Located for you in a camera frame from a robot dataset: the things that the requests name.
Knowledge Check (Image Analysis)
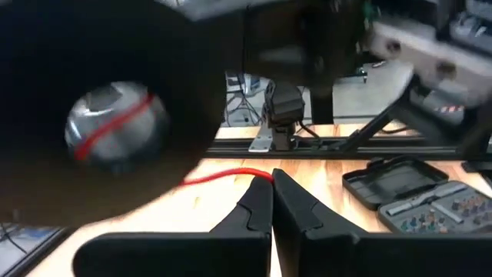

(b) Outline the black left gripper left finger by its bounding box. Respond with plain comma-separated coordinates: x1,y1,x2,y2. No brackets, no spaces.
72,175,274,277

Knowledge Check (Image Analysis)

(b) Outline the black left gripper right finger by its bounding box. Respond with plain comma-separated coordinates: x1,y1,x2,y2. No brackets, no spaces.
271,168,492,277

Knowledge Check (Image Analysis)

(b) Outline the thin red wire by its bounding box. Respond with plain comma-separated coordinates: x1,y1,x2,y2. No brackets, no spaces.
72,92,276,189

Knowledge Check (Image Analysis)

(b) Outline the black labelled cable spool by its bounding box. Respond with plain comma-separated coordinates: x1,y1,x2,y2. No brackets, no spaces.
0,0,249,228

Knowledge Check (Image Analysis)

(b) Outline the black screwdriver bit case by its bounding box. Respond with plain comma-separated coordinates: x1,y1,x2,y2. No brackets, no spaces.
341,155,492,235

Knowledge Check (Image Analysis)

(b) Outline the black aluminium table frame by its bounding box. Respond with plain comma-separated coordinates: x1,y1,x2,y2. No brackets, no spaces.
0,76,492,277

